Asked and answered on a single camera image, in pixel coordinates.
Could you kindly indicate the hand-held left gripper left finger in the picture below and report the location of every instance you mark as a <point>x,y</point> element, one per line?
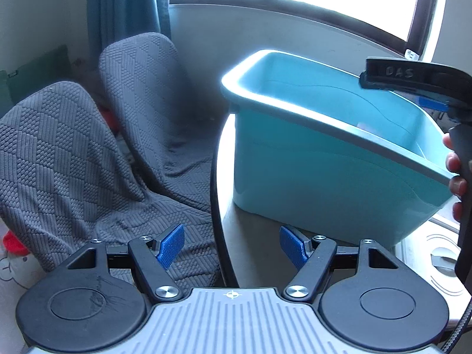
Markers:
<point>170,246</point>

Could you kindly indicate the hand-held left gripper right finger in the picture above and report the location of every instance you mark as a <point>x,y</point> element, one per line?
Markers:
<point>292,246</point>

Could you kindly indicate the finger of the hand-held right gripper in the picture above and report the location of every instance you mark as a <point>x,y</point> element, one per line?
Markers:
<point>433,102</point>

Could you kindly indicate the teal plastic storage bin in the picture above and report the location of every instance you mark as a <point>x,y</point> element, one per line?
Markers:
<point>324,143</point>

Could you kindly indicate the person's right hand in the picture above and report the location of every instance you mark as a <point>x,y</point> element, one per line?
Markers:
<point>453,162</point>

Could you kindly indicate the small white tag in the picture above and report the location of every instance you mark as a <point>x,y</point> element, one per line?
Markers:
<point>411,54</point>

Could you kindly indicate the white round patterned tray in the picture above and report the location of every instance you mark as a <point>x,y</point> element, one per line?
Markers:
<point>429,265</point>

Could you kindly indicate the large grey covered chair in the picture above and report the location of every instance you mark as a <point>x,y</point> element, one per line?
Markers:
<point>62,177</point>

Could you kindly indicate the small grey covered chair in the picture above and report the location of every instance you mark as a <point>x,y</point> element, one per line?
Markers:
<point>147,110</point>

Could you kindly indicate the red and white plush toy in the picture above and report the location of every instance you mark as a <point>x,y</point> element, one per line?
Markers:
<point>16,261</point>

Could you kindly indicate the teal curtain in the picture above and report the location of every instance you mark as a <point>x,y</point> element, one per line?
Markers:
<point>123,11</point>

